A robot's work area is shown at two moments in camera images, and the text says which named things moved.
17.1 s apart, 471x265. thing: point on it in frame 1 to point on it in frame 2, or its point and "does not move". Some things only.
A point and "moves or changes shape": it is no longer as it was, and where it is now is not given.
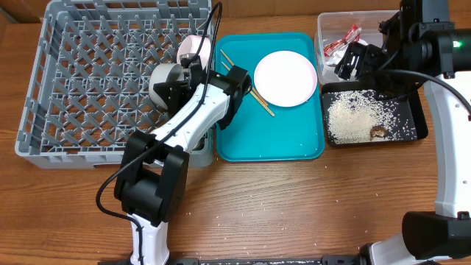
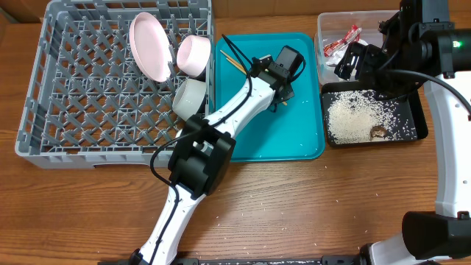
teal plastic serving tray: (260, 132) does not move
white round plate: (285, 79) moves or changes shape
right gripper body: (353, 61) does not move
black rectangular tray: (352, 115) does not move
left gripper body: (182, 93) to (292, 92)
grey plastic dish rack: (88, 85) does not move
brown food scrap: (377, 131) does not move
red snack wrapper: (352, 35) does not move
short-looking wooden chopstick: (254, 87) moves or changes shape
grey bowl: (163, 73) moves or changes shape
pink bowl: (191, 44) does not move
